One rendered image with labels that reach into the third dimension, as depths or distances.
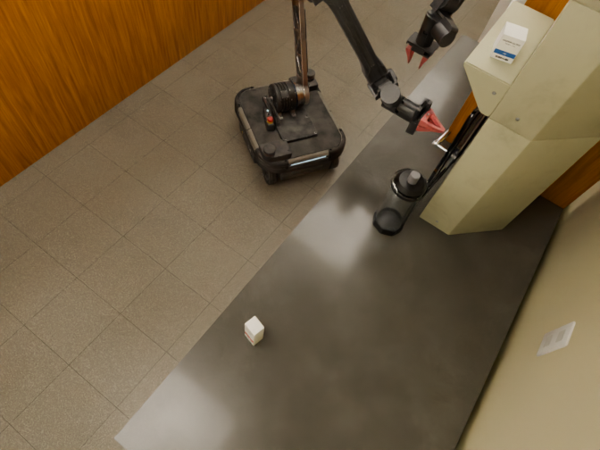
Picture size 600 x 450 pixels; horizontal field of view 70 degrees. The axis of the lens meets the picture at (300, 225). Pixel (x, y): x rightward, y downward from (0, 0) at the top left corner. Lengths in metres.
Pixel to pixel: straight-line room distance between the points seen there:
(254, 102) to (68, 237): 1.28
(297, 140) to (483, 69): 1.55
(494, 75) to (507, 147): 0.19
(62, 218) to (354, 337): 1.84
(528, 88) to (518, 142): 0.14
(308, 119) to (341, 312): 1.54
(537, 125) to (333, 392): 0.82
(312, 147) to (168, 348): 1.30
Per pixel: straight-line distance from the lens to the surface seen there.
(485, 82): 1.10
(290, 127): 2.52
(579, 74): 1.05
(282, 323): 1.23
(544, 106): 1.09
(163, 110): 2.98
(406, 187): 1.22
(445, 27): 1.57
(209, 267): 2.32
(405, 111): 1.35
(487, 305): 1.44
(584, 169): 1.65
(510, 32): 1.12
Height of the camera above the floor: 2.12
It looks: 60 degrees down
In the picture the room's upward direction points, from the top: 13 degrees clockwise
